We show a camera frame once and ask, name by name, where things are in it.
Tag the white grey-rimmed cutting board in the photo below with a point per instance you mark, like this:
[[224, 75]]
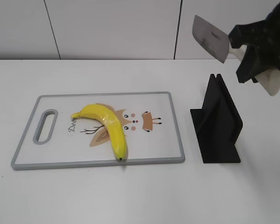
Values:
[[52, 139]]

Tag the black knife stand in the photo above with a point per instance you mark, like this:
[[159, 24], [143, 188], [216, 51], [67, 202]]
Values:
[[217, 124]]

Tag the white-handled kitchen knife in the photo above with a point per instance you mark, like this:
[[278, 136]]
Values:
[[218, 45]]

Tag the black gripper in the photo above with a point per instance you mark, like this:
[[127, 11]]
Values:
[[265, 35]]

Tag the yellow plastic banana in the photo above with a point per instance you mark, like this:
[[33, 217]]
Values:
[[110, 130]]

